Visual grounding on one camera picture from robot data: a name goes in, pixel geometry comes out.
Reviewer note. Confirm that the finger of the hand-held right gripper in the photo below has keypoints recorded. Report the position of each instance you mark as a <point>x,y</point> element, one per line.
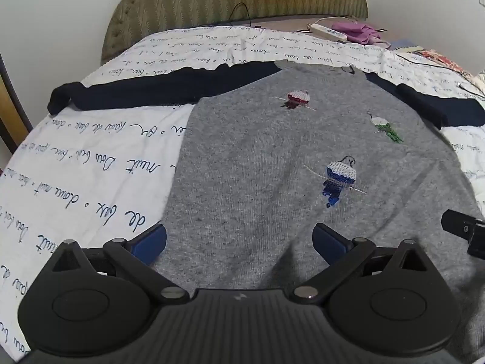
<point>460,226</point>

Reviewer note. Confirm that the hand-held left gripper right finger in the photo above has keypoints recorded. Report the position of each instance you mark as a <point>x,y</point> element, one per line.
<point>329,245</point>

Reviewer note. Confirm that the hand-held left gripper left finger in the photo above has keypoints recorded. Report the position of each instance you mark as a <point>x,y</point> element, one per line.
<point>150,243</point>

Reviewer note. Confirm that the grey sweater with navy sleeves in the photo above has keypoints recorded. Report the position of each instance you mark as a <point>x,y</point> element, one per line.
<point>257,167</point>

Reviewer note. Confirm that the white script-print blanket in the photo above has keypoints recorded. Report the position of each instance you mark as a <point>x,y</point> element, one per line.
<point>94,170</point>

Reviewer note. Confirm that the colourful patterned cloth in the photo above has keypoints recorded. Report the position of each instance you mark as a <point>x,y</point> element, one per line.
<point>441,60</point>

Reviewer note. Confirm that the wooden furniture edge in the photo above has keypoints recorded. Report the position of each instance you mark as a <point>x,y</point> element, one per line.
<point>9,102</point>

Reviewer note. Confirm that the purple cloth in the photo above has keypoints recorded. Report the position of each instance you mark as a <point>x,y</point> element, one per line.
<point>360,33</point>

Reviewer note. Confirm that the white power strip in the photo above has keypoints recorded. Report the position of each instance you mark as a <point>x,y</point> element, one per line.
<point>326,31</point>

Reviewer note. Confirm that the olive padded headboard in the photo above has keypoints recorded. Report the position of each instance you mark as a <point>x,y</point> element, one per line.
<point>212,0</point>

